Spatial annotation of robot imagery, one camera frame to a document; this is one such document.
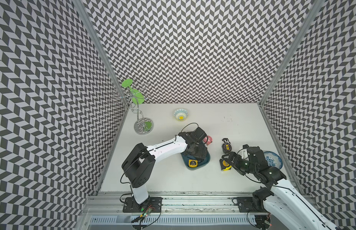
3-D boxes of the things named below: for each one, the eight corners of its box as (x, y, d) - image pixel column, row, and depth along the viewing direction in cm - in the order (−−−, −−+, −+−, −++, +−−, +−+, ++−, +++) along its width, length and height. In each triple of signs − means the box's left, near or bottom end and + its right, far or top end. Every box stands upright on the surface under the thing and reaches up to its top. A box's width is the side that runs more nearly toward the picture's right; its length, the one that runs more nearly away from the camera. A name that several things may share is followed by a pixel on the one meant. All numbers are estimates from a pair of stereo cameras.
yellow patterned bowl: (172, 117, 113) (172, 113, 109) (179, 110, 118) (179, 106, 114) (183, 122, 109) (182, 119, 106) (189, 115, 114) (189, 111, 111)
